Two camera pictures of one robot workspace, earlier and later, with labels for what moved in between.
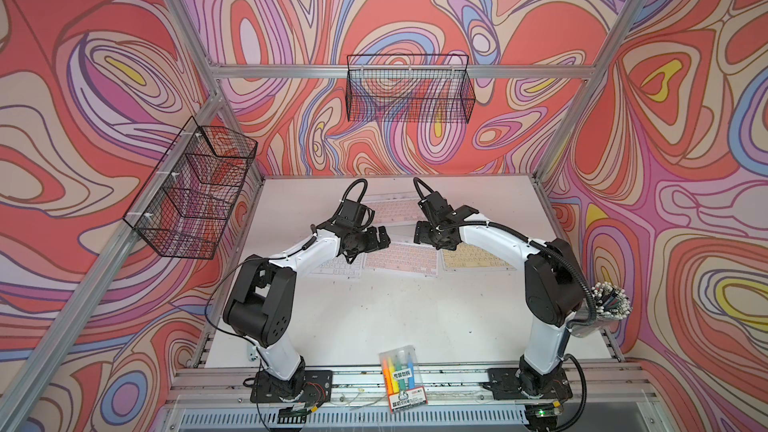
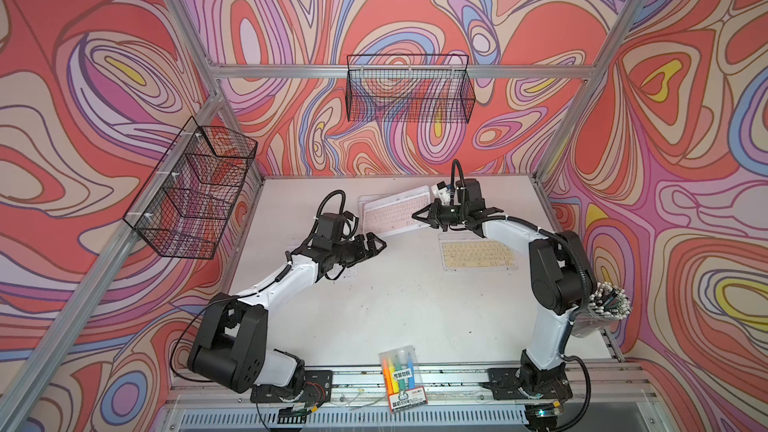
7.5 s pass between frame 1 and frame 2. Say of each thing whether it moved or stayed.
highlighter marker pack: stayed
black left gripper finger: moved
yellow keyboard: stayed
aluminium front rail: stayed
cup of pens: stayed
